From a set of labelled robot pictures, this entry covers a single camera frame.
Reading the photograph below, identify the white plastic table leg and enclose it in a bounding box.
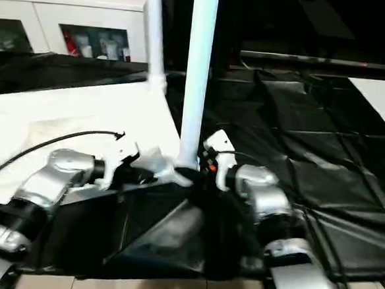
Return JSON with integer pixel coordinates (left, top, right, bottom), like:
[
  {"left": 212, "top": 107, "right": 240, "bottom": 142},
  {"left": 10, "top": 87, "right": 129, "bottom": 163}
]
[
  {"left": 138, "top": 0, "right": 174, "bottom": 98},
  {"left": 175, "top": 0, "right": 221, "bottom": 174}
]

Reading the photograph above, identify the black mat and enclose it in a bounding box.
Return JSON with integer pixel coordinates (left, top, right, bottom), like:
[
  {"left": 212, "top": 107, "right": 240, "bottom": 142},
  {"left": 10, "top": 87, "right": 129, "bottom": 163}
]
[{"left": 0, "top": 46, "right": 385, "bottom": 289}]

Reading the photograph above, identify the black box with tan label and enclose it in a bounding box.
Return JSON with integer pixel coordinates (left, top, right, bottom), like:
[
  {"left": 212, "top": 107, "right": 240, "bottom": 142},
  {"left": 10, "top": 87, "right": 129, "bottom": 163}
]
[{"left": 156, "top": 0, "right": 256, "bottom": 80}]

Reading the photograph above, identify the red bottle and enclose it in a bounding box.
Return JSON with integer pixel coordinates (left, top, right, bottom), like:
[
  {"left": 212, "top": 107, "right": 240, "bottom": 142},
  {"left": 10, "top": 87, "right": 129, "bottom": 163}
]
[{"left": 62, "top": 31, "right": 77, "bottom": 56}]

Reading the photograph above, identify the white flat board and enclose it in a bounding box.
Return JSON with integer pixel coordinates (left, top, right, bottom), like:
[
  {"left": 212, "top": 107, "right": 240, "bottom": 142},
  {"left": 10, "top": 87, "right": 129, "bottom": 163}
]
[{"left": 343, "top": 76, "right": 385, "bottom": 144}]

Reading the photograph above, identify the white cabinet with glass doors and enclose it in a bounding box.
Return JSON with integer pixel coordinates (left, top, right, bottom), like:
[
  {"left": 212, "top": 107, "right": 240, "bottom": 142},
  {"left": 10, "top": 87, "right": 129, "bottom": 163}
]
[{"left": 0, "top": 0, "right": 154, "bottom": 64}]

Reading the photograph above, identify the dark metal rail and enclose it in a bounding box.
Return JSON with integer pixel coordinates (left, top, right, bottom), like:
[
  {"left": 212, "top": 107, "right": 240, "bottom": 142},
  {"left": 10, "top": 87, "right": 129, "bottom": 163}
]
[{"left": 239, "top": 50, "right": 385, "bottom": 73}]

